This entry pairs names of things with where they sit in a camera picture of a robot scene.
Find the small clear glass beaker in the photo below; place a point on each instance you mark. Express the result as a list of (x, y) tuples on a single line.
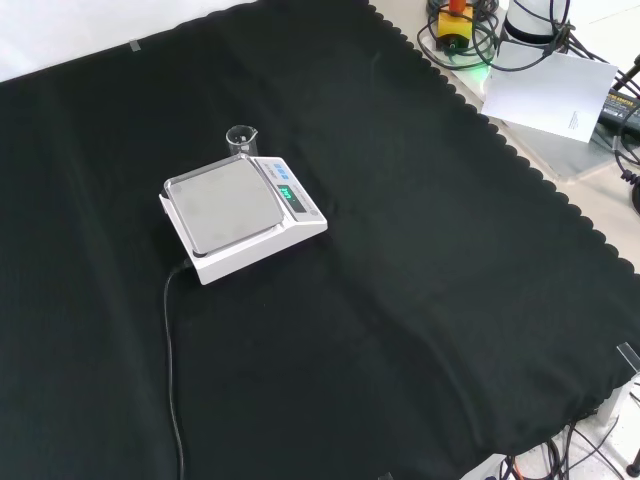
[(242, 145)]

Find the black bench cloth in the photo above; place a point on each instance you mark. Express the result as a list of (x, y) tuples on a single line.
[(400, 300)]

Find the white electronic balance steel pan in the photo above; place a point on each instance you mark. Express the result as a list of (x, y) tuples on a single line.
[(225, 205)]

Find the yellow stop button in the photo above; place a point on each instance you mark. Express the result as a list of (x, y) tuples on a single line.
[(454, 27)]

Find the white paper sheet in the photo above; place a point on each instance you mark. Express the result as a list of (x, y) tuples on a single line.
[(545, 95)]

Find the clear tape piece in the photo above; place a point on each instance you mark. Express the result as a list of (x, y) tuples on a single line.
[(134, 46)]

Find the black power adapter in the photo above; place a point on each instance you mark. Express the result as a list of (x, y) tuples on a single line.
[(620, 107)]

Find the grey metal base plate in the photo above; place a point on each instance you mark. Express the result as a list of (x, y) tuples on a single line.
[(555, 150)]

